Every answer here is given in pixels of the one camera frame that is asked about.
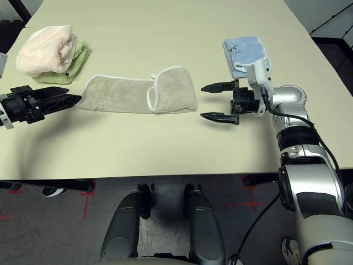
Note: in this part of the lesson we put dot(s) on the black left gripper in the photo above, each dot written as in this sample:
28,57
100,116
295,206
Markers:
16,107

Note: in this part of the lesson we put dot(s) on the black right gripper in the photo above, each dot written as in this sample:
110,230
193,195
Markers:
245,100

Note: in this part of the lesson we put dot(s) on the beige towel with white trim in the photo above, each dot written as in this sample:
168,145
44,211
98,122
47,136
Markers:
124,94

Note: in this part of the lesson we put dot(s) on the green fluffy towel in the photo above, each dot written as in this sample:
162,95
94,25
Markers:
80,59

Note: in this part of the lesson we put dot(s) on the pink fluffy towel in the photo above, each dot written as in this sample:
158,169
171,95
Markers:
41,52

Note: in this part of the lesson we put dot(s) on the blue towel with white trim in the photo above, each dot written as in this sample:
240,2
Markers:
242,52

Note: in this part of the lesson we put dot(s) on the black foam floor mat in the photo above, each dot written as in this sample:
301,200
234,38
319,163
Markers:
9,33

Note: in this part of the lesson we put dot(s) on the black slanted stand leg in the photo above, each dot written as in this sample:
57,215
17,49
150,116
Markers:
24,9

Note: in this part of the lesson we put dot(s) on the grey metal cabinet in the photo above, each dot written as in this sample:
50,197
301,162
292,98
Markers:
333,16

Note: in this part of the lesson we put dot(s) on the grey white sneaker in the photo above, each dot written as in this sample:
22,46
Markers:
291,248

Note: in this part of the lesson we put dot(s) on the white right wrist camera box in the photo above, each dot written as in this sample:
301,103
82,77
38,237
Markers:
259,74

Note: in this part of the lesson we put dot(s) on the black table frame bar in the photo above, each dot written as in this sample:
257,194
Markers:
262,180

